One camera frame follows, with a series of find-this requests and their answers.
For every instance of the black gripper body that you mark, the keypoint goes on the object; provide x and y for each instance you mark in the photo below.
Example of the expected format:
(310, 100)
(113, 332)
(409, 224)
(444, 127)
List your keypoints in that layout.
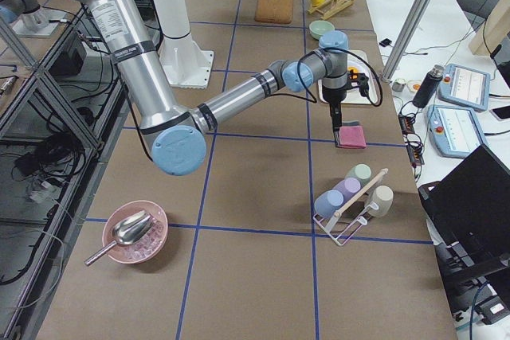
(331, 95)

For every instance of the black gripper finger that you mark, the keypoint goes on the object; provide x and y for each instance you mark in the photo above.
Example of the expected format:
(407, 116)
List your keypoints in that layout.
(336, 121)

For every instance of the orange fruit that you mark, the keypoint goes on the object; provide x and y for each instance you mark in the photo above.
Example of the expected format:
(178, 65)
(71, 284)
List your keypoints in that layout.
(352, 74)

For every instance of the white round plate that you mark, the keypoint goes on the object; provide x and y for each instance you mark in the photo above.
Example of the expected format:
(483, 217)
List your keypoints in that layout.
(356, 67)

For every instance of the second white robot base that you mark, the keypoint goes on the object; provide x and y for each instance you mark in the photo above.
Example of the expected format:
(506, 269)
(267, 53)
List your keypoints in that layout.
(27, 18)

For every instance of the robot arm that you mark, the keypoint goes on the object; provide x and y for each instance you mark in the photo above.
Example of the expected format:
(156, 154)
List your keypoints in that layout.
(174, 133)

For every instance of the cream bear print tray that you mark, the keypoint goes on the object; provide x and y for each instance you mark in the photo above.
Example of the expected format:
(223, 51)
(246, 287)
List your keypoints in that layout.
(353, 95)

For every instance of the pink cleaning cloth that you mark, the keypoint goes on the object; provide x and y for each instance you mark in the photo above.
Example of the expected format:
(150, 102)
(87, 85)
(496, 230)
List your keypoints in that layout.
(352, 137)

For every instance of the small metal cup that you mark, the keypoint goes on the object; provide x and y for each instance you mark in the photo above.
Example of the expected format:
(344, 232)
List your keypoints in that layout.
(398, 85)

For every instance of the green tumbler cup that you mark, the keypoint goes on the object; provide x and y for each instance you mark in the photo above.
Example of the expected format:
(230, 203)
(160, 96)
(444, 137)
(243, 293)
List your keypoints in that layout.
(362, 172)

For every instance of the green ceramic bowl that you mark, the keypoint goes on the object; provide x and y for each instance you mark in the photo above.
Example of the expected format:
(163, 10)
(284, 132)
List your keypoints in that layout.
(318, 28)

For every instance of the black power strip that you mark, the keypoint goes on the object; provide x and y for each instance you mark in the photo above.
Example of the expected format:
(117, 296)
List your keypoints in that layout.
(413, 142)

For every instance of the small black puck device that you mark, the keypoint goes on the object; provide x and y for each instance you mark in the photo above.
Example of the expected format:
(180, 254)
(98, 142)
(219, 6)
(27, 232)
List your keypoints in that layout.
(385, 42)

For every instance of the purple tumbler cup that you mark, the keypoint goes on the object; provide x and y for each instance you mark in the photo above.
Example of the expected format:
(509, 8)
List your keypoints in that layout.
(348, 187)

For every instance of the fried egg toy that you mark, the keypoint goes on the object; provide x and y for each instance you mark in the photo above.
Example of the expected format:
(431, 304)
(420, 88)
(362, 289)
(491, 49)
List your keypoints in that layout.
(413, 86)

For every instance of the black water bottle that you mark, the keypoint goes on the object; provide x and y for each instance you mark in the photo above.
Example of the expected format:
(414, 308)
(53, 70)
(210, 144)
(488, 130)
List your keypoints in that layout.
(428, 86)

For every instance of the blue tumbler cup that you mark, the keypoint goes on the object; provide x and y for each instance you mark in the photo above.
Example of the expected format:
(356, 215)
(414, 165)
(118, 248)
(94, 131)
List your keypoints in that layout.
(328, 203)

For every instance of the wooden dish rack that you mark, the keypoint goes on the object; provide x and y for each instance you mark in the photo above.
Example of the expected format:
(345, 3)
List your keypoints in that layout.
(330, 8)

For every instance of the beige tumbler cup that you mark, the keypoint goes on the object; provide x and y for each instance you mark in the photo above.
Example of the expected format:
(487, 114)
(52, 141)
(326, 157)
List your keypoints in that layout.
(383, 197)

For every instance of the brown wooden cutting board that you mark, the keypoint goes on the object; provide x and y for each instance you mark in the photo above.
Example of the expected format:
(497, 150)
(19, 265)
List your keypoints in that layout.
(274, 11)

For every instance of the blue teach pendant near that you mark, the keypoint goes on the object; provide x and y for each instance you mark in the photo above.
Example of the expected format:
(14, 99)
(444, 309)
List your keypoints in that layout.
(455, 131)

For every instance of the blue teach pendant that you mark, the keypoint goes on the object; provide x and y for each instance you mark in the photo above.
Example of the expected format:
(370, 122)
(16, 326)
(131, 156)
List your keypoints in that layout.
(455, 131)
(465, 87)

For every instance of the blue teach pendant far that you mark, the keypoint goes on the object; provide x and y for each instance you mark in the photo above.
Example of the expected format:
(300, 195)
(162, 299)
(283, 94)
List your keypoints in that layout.
(465, 87)

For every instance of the black laptop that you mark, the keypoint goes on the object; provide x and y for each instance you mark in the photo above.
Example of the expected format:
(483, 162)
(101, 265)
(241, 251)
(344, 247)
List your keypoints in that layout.
(470, 205)

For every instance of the black smartphone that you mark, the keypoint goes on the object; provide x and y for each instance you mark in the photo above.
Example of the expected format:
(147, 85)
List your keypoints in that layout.
(501, 113)

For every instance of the pink bowl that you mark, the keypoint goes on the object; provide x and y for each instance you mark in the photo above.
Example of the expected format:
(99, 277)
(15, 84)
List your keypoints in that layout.
(147, 238)

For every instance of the metal spoon in bowl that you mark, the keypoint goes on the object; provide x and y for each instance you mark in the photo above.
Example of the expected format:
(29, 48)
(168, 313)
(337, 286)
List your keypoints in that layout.
(124, 233)

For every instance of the white wire cup rack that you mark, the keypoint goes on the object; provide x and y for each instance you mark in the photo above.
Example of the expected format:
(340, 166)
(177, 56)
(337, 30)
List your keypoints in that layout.
(353, 215)

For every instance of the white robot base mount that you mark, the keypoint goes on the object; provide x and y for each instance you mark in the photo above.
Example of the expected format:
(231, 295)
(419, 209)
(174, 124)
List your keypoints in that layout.
(184, 63)

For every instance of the aluminium frame post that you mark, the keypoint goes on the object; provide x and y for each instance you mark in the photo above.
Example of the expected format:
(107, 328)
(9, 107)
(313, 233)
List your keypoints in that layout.
(409, 26)

